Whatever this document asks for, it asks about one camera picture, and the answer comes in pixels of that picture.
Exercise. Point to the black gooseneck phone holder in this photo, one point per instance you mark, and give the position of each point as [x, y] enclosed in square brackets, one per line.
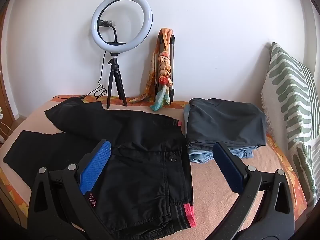
[115, 33]

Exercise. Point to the green and white striped pillow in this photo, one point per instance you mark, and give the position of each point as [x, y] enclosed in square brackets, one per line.
[287, 92]

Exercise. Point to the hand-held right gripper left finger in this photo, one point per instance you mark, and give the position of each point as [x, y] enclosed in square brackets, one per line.
[96, 165]

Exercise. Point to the small black tripod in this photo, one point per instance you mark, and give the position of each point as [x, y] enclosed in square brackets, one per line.
[114, 66]

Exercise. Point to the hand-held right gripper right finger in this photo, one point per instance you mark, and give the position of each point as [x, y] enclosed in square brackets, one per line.
[228, 167]

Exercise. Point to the folded dark grey pants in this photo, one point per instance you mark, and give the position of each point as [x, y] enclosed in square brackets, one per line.
[225, 122]

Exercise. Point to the folded blue jeans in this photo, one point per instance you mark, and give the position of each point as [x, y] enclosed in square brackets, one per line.
[200, 156]

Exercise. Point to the black pants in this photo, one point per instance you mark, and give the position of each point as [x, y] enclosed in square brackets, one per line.
[140, 140]

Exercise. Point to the colourful orange scarf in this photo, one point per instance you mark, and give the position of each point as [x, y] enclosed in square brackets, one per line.
[165, 65]

